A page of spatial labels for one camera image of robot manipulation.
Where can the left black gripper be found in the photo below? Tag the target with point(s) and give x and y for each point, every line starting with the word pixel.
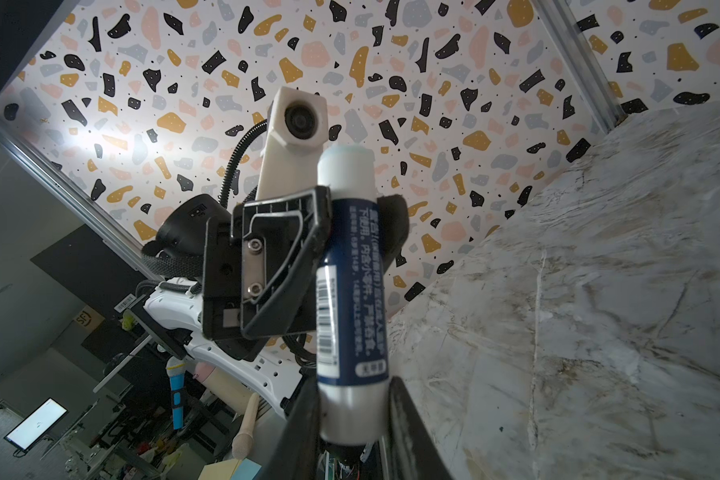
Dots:
pixel 260 265

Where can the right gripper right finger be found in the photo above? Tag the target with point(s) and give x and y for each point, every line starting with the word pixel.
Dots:
pixel 411 450

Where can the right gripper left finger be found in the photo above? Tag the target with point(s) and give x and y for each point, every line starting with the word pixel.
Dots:
pixel 296 454

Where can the blue white glue stick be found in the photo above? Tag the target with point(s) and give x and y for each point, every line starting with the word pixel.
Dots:
pixel 352 355

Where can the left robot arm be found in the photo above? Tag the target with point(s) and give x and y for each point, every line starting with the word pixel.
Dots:
pixel 182 307

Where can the beige blue paper stack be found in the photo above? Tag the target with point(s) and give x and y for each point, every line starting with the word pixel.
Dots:
pixel 231 470

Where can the blue toy microphone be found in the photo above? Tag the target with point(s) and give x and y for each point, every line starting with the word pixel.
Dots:
pixel 176 370

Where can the lit monitor screen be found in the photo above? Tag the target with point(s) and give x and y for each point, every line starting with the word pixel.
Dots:
pixel 33 428

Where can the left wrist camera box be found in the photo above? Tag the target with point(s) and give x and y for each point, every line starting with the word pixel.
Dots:
pixel 297 129

